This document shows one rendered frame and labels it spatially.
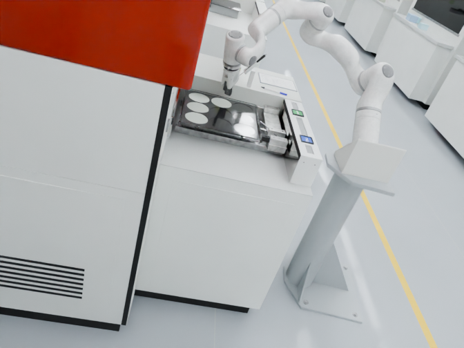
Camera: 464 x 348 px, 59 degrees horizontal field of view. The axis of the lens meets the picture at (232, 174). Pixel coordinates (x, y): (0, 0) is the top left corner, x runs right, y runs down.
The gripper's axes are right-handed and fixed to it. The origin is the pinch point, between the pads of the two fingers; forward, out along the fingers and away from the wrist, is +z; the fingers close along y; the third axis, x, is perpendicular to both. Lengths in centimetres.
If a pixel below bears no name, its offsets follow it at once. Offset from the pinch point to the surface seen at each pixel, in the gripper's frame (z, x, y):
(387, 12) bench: 235, -23, 601
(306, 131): -4.8, -43.8, -8.7
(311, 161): -10, -52, -29
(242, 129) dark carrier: -3.3, -18.9, -22.2
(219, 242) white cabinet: 27, -32, -61
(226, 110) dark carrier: 0.3, -5.6, -12.5
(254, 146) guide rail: 3.0, -26.0, -22.6
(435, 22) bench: 169, -98, 489
